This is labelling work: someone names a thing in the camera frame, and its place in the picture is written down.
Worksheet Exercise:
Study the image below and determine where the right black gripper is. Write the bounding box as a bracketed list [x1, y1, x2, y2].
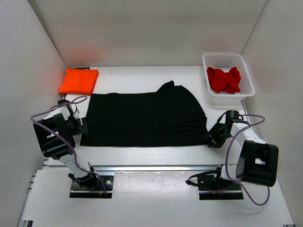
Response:
[204, 123, 233, 148]

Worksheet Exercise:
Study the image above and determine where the orange t shirt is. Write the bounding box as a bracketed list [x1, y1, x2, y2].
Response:
[58, 68, 99, 96]

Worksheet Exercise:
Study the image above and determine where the black t shirt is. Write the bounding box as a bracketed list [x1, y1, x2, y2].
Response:
[80, 81, 211, 147]

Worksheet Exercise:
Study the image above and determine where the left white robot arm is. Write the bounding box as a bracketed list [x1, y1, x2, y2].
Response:
[30, 99, 99, 190]

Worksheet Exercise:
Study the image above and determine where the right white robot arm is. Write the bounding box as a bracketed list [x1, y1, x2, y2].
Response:
[204, 110, 279, 189]

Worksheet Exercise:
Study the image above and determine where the white plastic basket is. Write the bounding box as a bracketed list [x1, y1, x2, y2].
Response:
[202, 53, 255, 106]

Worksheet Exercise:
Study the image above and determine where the red t shirt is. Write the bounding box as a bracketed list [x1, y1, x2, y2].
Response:
[206, 67, 241, 94]

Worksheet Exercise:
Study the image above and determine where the dark label sticker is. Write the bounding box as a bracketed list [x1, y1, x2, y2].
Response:
[74, 67, 90, 70]

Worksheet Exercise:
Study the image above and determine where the aluminium rail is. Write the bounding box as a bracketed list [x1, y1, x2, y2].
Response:
[94, 165, 218, 172]

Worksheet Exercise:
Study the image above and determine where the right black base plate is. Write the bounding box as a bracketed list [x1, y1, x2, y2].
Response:
[185, 167, 244, 201]

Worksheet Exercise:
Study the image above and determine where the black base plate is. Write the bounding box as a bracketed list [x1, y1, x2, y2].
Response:
[185, 167, 244, 201]
[69, 175, 114, 199]

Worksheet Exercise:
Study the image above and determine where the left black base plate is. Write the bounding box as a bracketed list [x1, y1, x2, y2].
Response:
[69, 175, 114, 199]

